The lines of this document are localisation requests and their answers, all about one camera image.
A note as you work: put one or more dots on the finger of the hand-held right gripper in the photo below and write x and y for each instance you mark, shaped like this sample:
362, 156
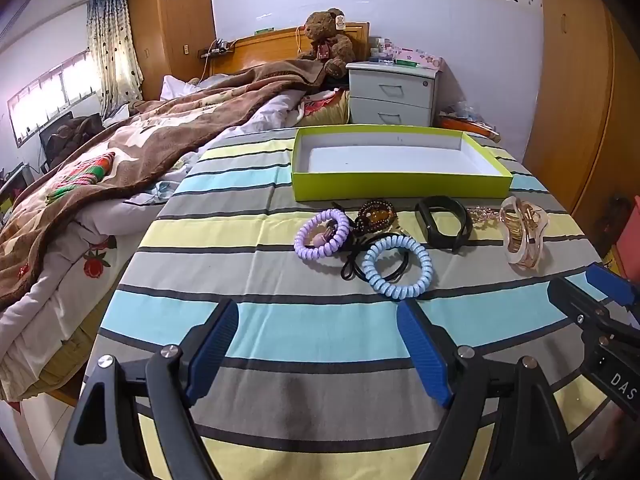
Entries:
575, 305
612, 285

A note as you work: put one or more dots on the brown fleece blanket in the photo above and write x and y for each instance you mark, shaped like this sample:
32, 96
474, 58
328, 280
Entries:
150, 145

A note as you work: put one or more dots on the window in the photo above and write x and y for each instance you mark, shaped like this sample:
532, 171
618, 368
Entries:
50, 95

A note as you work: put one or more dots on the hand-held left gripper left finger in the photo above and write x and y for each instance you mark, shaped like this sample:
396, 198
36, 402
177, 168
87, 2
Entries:
215, 350

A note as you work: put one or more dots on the large wooden wardrobe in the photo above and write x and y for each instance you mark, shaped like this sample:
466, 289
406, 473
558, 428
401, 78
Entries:
575, 85

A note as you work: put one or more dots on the orange box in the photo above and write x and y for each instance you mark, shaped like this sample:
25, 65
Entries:
465, 125

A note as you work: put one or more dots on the wooden wardrobe with star stickers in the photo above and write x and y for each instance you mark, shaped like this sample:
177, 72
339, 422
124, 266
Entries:
185, 20

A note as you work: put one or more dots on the lime green cardboard box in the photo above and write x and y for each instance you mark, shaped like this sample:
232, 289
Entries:
400, 187

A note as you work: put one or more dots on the olive green bed sheet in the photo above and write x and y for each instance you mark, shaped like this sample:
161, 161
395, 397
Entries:
65, 365

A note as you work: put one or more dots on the power strip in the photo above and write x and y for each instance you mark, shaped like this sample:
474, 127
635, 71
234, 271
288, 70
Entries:
217, 50

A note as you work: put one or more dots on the dotted curtain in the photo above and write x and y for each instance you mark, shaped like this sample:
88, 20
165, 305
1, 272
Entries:
112, 50

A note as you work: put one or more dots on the group of small bottles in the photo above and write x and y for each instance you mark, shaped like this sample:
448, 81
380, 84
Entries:
382, 50

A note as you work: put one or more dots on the white nightstand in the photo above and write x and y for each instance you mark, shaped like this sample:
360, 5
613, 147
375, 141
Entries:
390, 92

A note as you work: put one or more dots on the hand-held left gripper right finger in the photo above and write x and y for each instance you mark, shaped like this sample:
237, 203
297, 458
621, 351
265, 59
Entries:
425, 355

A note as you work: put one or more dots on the black wrist band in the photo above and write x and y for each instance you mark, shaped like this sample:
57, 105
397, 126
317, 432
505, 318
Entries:
425, 225

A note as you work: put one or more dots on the pink rhinestone hair clip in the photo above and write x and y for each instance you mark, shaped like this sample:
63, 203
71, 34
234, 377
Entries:
482, 215

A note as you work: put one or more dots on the clear gold hair claw clip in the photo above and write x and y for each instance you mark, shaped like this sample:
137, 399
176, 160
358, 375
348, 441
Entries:
522, 240

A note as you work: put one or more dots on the wooden headboard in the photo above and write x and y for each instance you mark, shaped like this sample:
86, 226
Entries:
270, 42

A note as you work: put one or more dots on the yellow red pillow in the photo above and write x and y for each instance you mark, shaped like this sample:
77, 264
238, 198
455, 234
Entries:
327, 112

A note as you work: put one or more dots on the striped table cloth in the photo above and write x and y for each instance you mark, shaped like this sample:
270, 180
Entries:
300, 320

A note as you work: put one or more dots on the black chair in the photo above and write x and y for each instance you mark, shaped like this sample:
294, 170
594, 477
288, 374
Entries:
65, 140

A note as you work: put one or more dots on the pink storage box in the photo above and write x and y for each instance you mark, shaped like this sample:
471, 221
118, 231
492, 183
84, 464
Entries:
630, 245

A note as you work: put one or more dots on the brown teddy bear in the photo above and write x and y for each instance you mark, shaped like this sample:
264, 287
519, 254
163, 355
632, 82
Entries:
325, 42

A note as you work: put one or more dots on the pink patterned box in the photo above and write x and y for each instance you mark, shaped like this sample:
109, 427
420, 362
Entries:
422, 57

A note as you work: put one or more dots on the white floral quilt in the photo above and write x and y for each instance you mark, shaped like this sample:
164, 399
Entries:
60, 280

